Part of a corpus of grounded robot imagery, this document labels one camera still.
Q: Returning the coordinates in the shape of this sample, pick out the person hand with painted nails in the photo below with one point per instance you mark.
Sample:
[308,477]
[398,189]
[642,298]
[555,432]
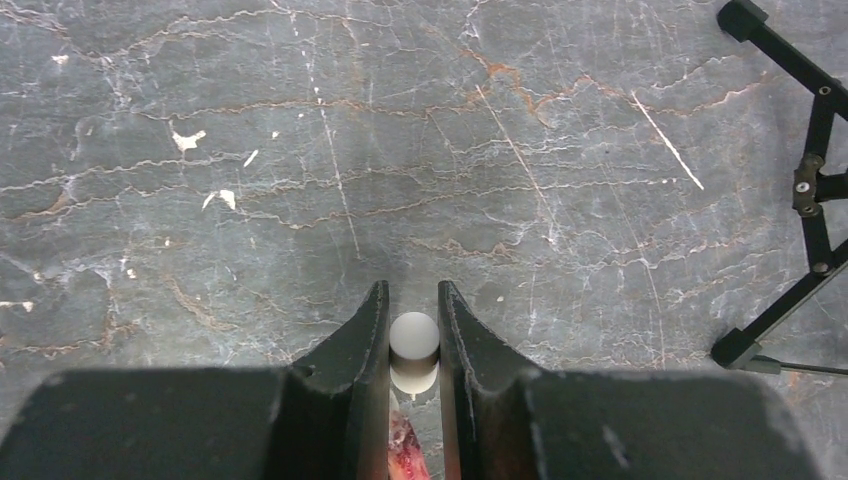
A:
[405,458]

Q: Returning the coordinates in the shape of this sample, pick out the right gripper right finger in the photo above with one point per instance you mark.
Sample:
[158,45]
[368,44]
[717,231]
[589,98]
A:
[505,417]

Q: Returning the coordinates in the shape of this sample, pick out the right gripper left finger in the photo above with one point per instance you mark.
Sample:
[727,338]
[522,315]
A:
[324,416]

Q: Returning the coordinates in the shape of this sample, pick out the black microphone on tripod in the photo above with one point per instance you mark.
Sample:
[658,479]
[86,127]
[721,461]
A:
[740,349]

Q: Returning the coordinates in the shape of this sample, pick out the white nail polish brush cap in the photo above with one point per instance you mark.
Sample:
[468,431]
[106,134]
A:
[414,352]

